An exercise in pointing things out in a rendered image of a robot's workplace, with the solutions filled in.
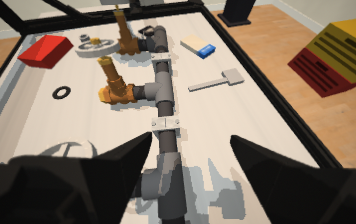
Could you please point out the red block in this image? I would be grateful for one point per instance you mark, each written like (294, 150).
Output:
(46, 52)

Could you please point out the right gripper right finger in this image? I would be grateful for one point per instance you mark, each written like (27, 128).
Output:
(289, 191)

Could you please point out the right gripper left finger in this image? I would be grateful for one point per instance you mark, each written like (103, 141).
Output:
(106, 182)

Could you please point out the black rubber washer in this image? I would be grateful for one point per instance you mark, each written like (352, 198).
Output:
(68, 90)

